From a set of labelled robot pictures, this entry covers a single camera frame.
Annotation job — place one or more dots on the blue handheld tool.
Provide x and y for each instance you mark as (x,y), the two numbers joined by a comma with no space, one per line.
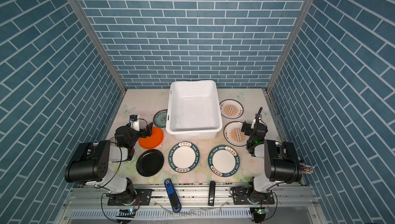
(172,195)

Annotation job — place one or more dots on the green blue floral plate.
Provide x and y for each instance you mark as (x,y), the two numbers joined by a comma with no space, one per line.
(160,119)

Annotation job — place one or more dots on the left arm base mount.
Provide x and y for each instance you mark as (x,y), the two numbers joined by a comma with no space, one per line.
(137,198)

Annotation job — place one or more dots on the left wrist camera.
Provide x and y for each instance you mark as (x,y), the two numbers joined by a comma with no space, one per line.
(134,122)

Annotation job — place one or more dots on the orange plastic plate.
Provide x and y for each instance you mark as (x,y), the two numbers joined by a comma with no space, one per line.
(153,141)

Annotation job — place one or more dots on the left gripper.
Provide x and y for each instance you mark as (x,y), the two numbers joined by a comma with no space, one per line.
(144,131)

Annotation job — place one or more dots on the aluminium rail frame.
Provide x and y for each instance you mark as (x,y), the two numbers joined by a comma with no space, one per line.
(288,204)

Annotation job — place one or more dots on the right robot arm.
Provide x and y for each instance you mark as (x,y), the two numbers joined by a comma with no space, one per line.
(281,163)

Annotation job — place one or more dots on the pink pen cup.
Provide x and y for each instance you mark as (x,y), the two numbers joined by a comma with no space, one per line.
(306,169)

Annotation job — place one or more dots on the green rimmed white plate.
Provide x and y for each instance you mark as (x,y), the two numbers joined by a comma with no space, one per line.
(184,157)
(223,161)

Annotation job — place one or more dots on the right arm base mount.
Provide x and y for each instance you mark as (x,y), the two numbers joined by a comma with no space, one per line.
(252,195)

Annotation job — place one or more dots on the orange sunburst plate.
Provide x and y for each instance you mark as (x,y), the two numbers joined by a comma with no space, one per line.
(231,109)
(234,135)

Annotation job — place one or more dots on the black handheld device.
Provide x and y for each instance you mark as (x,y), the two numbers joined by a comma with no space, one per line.
(211,196)

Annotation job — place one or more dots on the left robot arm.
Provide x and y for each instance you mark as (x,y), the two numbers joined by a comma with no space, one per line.
(89,165)

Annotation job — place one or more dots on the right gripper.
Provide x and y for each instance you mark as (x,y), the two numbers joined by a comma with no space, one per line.
(257,123)

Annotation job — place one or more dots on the white plastic bin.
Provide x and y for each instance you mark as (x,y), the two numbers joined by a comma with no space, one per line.
(193,110)

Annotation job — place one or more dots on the black plate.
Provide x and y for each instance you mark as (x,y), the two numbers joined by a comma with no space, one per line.
(150,163)

